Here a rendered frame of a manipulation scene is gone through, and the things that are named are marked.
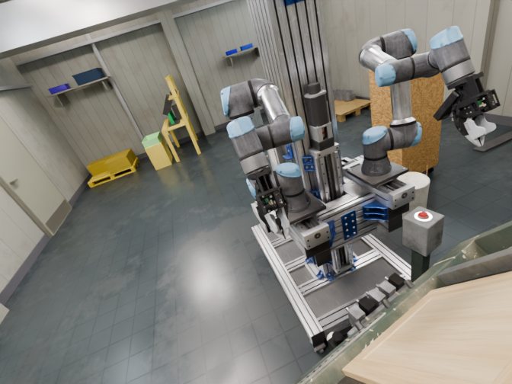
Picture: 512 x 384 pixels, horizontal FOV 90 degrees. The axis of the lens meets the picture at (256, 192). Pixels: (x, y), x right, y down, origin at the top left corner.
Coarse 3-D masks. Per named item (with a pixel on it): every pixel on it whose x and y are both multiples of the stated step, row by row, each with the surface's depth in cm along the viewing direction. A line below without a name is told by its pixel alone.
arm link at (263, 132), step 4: (260, 128) 80; (264, 128) 79; (260, 132) 79; (264, 132) 78; (268, 132) 78; (260, 136) 78; (264, 136) 78; (268, 136) 78; (260, 140) 78; (264, 140) 78; (268, 140) 78; (264, 144) 79; (268, 144) 79; (272, 144) 79; (264, 148) 80; (268, 148) 80; (272, 148) 81
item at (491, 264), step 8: (488, 256) 78; (496, 256) 74; (504, 256) 70; (464, 264) 86; (472, 264) 80; (480, 264) 78; (488, 264) 75; (496, 264) 73; (504, 264) 71; (448, 272) 90; (456, 272) 86; (464, 272) 84; (472, 272) 81; (480, 272) 79; (488, 272) 77; (496, 272) 74; (448, 280) 91; (456, 280) 88; (464, 280) 85
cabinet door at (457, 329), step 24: (456, 288) 78; (480, 288) 68; (504, 288) 60; (408, 312) 86; (432, 312) 74; (456, 312) 64; (480, 312) 57; (504, 312) 51; (384, 336) 81; (408, 336) 70; (432, 336) 62; (456, 336) 55; (480, 336) 49; (504, 336) 45; (360, 360) 76; (384, 360) 66; (408, 360) 58; (432, 360) 52; (456, 360) 47; (480, 360) 43; (504, 360) 40
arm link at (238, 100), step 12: (240, 84) 107; (228, 96) 106; (240, 96) 106; (252, 96) 106; (228, 108) 108; (240, 108) 108; (252, 108) 111; (252, 120) 114; (252, 180) 122; (252, 192) 122
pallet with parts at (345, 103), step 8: (336, 96) 592; (344, 96) 558; (352, 96) 554; (336, 104) 565; (344, 104) 548; (352, 104) 533; (360, 104) 518; (368, 104) 514; (336, 112) 521; (344, 112) 507; (352, 112) 508; (344, 120) 509
